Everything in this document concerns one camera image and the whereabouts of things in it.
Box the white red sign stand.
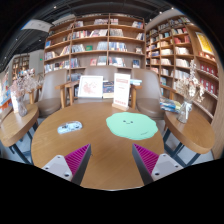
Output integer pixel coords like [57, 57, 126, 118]
[111, 72, 132, 112]

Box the dark blue book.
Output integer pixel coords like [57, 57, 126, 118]
[102, 80, 115, 99]

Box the wide wooden bookshelf unit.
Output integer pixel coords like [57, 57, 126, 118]
[43, 13, 147, 83]

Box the light blue book stack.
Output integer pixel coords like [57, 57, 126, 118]
[129, 78, 143, 87]

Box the stack of books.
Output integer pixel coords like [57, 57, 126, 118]
[159, 97, 183, 114]

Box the curved wooden bookshelf unit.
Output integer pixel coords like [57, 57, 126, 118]
[144, 13, 224, 159]

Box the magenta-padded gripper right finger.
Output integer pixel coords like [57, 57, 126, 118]
[132, 143, 184, 186]

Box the transparent computer mouse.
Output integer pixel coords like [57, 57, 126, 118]
[57, 120, 83, 135]

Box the glass vase with cream flowers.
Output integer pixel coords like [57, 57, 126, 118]
[175, 59, 206, 124]

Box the beige wooden armchair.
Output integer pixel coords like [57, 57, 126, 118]
[55, 65, 138, 109]
[130, 68, 171, 120]
[28, 68, 69, 118]

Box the small white card sign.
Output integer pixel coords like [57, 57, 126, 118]
[9, 90, 19, 114]

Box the white framed picture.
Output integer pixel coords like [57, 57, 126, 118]
[77, 75, 104, 99]

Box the round wooden side table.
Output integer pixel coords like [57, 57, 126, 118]
[162, 109, 216, 167]
[0, 103, 40, 164]

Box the distant wooden bookshelf unit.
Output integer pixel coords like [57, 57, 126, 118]
[11, 53, 31, 81]

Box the glass vase with pink flowers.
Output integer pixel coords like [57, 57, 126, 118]
[9, 71, 40, 118]

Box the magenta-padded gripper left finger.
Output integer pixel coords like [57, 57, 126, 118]
[42, 143, 92, 186]

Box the green smiley mouse pad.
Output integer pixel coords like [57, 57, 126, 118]
[105, 111, 159, 141]

